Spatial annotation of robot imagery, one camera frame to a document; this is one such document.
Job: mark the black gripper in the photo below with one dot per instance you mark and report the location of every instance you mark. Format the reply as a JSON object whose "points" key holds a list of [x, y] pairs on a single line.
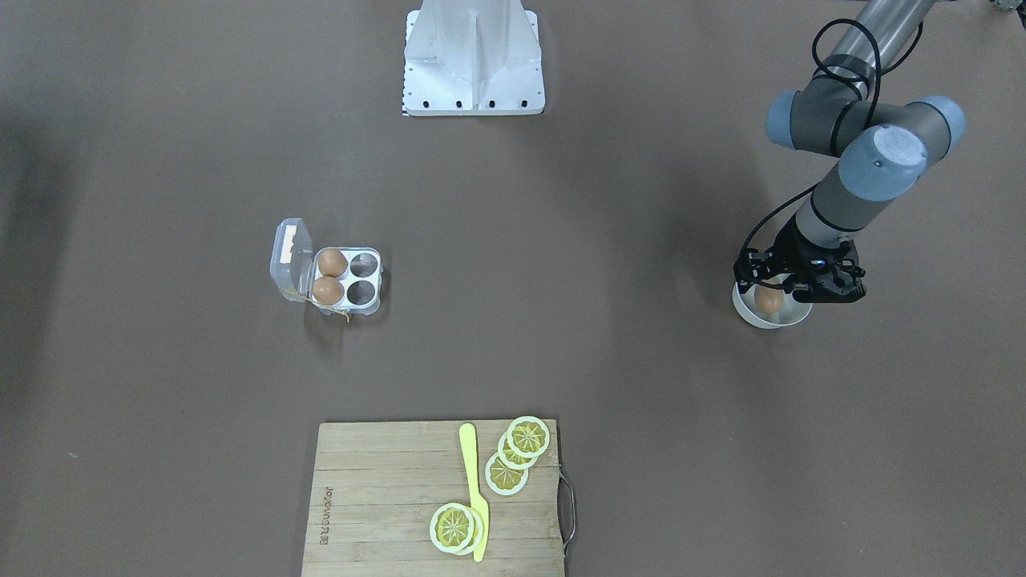
{"points": [[789, 250]]}

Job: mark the brown egg from bowl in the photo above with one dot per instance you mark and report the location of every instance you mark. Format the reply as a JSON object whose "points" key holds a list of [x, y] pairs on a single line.
{"points": [[769, 301]]}

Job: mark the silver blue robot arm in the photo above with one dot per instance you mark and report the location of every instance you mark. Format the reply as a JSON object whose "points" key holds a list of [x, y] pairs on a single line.
{"points": [[881, 151]]}

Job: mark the clear plastic egg box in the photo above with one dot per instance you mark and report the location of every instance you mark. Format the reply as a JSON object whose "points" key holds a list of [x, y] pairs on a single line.
{"points": [[345, 280]]}

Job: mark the brown egg in box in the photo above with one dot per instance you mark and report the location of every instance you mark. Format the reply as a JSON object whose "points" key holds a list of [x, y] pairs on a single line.
{"points": [[327, 290], [332, 262]]}

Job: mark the white bowl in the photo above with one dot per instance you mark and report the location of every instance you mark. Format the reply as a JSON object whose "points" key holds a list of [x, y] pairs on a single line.
{"points": [[793, 311]]}

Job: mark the yellow plastic knife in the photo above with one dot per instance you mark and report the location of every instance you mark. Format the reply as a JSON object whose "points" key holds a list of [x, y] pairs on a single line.
{"points": [[468, 443]]}

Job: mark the lemon slice by knife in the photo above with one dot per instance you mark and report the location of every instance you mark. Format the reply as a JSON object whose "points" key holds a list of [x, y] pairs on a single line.
{"points": [[456, 529]]}

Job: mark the wooden cutting board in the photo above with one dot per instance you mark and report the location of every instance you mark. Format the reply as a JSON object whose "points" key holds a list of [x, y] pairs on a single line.
{"points": [[377, 485]]}

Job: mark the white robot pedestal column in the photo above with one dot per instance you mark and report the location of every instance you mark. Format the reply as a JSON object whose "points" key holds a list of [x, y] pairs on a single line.
{"points": [[472, 58]]}

